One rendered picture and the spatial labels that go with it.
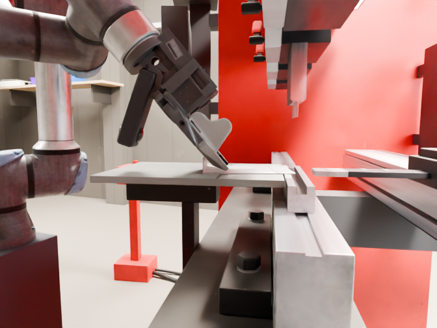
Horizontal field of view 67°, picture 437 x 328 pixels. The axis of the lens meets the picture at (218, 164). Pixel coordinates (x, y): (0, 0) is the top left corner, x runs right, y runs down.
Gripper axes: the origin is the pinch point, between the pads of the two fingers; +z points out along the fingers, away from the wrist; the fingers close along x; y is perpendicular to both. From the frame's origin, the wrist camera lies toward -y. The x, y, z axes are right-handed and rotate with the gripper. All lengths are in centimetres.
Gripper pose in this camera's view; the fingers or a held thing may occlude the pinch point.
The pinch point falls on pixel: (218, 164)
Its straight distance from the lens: 50.5
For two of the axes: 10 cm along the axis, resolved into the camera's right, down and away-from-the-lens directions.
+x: 0.2, -1.1, 9.9
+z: 6.4, 7.6, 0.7
